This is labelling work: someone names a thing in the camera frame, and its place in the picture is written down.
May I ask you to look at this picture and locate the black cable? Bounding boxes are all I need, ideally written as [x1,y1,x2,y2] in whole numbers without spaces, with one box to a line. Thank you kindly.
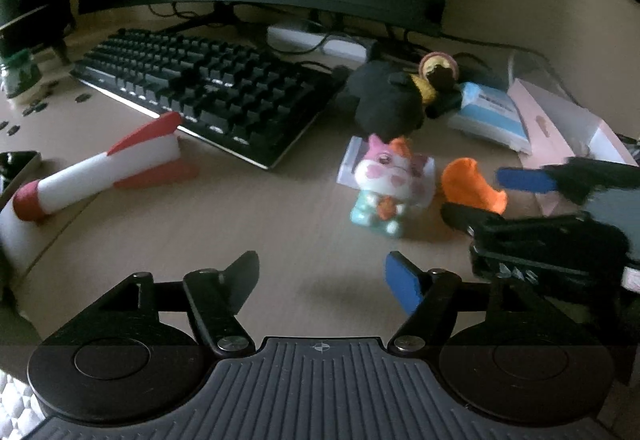
[440,31,526,51]

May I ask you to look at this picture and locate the small green plant pot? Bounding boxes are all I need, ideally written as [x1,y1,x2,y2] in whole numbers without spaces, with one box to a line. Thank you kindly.
[0,47,41,98]

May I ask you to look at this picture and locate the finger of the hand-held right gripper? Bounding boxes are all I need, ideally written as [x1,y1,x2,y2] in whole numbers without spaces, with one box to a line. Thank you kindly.
[440,201,505,239]
[495,157,640,206]

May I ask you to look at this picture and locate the wooden desktop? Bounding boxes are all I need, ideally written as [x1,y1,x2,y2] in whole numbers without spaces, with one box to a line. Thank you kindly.
[0,2,640,440]

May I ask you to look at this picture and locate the orange toy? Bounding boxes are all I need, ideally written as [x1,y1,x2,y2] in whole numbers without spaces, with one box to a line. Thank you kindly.
[441,157,508,215]

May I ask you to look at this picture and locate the red and white rocket toy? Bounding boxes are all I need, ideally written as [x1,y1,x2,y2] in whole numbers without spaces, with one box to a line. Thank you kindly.
[12,111,198,223]

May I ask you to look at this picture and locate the pink cat figurine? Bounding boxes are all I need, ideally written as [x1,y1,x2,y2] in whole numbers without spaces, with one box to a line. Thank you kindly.
[350,134,436,238]

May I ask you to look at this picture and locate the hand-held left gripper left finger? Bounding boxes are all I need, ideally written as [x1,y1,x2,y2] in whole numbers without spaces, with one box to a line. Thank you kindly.
[90,251,260,357]

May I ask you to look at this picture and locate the black mechanical keyboard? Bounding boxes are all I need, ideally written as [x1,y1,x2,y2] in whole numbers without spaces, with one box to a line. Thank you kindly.
[70,27,346,170]

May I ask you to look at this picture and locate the pink cardboard box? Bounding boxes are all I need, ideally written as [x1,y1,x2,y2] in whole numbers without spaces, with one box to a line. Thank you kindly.
[507,79,640,216]

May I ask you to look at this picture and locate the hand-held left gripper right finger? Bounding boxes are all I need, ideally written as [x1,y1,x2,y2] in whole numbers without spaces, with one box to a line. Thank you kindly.
[384,251,556,357]

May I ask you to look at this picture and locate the pink and yellow cupcake toy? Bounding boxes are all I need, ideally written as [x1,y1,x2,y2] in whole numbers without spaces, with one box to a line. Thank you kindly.
[419,51,460,88]

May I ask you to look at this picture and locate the yellow ribbed toy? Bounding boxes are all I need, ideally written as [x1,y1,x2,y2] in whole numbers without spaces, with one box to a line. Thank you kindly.
[409,74,441,105]

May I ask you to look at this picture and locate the blue and white tissue pack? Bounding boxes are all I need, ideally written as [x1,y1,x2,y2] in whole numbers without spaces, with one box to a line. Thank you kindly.
[446,82,532,153]

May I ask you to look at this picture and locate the white power strip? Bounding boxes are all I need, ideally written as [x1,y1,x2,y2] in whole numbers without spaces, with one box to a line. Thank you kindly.
[266,24,368,61]

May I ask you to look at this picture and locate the black plush toy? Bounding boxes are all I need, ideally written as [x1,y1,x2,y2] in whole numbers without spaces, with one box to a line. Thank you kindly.
[345,60,428,136]

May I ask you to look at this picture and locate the scattered small black pieces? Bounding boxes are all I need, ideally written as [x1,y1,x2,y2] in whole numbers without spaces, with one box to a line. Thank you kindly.
[0,82,91,136]

